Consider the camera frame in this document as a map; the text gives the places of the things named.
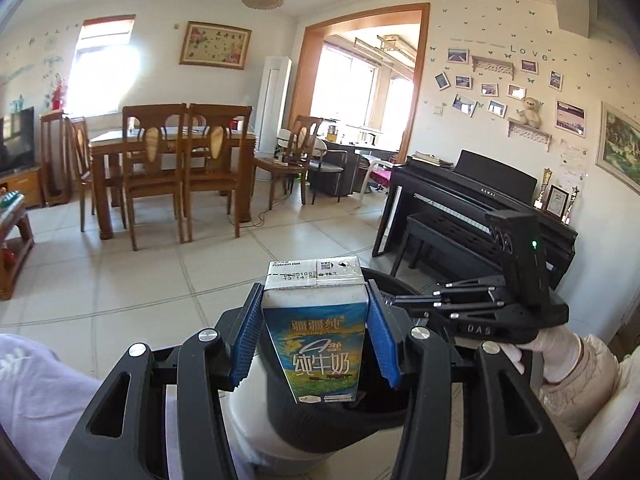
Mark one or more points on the gold trophy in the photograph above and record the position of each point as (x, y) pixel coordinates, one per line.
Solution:
(545, 185)

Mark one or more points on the black trash bin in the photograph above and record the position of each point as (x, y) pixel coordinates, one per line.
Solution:
(320, 417)

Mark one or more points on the bright window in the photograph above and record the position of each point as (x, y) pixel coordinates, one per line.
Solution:
(102, 65)

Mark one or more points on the large framed landscape painting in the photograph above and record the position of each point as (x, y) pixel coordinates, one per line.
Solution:
(620, 142)

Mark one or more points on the framed certificate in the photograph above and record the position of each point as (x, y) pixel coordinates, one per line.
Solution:
(556, 201)

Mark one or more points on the white wall switch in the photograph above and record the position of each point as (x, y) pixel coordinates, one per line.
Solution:
(439, 110)

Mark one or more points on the red flower vase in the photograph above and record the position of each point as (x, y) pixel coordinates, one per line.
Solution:
(58, 92)

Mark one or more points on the ceiling clothes drying rack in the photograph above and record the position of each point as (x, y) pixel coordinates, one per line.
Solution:
(395, 47)

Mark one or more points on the wooden dining chair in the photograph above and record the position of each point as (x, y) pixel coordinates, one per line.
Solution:
(80, 150)
(215, 180)
(305, 140)
(152, 180)

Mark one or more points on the cream teddy bear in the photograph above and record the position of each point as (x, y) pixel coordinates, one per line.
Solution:
(530, 112)

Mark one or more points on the teal wall stickers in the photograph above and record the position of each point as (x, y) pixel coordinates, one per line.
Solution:
(50, 62)

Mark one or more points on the group of wall photo frames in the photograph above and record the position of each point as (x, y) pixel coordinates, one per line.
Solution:
(570, 117)

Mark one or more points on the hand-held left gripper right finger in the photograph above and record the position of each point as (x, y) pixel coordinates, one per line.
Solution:
(382, 340)

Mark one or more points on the person's right forearm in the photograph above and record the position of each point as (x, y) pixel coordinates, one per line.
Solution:
(595, 375)

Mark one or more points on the white carved wall shelf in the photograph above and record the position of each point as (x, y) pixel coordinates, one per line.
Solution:
(492, 65)
(530, 134)

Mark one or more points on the person's right hand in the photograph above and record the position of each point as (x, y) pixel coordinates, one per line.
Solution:
(555, 355)

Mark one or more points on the white plastic chair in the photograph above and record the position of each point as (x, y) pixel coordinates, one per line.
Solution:
(370, 175)

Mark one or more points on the stack of books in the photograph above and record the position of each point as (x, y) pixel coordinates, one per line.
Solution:
(432, 158)

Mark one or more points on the black digital piano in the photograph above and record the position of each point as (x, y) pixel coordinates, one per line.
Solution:
(500, 180)

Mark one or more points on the framed floral picture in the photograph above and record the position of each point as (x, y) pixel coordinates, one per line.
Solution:
(215, 45)

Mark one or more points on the wooden coffee table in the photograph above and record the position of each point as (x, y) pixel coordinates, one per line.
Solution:
(15, 240)

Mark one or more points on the white standing air conditioner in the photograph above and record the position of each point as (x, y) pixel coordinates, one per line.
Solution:
(272, 100)

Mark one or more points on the black television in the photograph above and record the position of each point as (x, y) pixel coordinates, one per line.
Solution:
(15, 140)

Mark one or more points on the wooden doorway arch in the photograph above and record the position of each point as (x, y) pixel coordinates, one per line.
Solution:
(422, 60)

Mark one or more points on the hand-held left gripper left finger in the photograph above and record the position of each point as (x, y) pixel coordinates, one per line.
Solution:
(247, 340)

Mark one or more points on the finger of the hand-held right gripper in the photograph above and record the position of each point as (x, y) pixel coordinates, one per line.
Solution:
(470, 285)
(470, 308)

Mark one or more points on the wooden dining table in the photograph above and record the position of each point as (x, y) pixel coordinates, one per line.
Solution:
(107, 152)

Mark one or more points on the person's lavender pants leg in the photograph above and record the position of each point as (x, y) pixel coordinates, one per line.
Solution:
(40, 395)

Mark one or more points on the black piano bench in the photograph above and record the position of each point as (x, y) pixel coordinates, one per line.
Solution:
(440, 225)

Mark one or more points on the dark armchair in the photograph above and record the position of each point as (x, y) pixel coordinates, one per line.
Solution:
(332, 170)

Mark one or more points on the tall wooden plant stand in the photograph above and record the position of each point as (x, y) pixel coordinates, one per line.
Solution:
(52, 160)

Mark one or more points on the blue and white milk carton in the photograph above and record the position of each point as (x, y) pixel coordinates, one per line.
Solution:
(315, 335)

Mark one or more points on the wooden television stand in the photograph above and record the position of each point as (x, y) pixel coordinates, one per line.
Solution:
(22, 187)

